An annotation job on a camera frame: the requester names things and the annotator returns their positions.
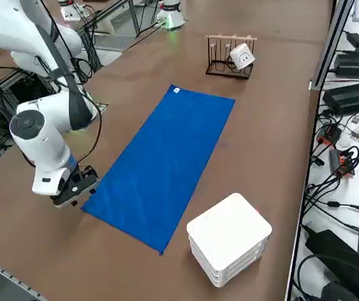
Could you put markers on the black bag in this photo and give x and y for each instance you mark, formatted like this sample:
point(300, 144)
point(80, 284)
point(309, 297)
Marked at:
point(342, 266)

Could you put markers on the black power supply brick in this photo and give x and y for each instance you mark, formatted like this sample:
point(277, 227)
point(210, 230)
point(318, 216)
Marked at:
point(357, 64)

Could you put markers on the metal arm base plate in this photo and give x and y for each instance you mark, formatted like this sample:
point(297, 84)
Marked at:
point(103, 106)

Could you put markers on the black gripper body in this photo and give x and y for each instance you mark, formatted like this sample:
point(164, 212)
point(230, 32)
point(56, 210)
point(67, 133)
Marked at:
point(79, 182)

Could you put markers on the aluminium camera post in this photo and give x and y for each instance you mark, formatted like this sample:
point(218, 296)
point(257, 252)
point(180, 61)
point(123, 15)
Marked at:
point(332, 40)

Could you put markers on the red and black connector block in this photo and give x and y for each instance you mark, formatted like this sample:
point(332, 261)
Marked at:
point(329, 135)

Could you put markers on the black finned power supply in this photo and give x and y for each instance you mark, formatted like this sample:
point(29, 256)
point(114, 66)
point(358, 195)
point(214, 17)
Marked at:
point(351, 97)

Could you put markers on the small black power adapter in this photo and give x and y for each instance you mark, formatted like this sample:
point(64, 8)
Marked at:
point(355, 39)

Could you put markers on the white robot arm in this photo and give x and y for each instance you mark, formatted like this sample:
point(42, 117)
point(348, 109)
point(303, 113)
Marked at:
point(38, 131)
point(171, 15)

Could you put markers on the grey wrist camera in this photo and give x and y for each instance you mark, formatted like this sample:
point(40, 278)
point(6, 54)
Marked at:
point(66, 204)

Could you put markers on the blue microfibre towel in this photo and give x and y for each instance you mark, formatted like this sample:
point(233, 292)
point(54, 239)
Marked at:
point(160, 163)

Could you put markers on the white smiley cup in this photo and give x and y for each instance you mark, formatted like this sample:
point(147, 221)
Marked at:
point(242, 56)

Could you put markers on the white control box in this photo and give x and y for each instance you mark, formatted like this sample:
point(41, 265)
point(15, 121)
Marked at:
point(71, 12)

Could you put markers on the black adapter with orange plugs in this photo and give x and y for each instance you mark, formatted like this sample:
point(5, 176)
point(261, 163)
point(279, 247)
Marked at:
point(342, 163)

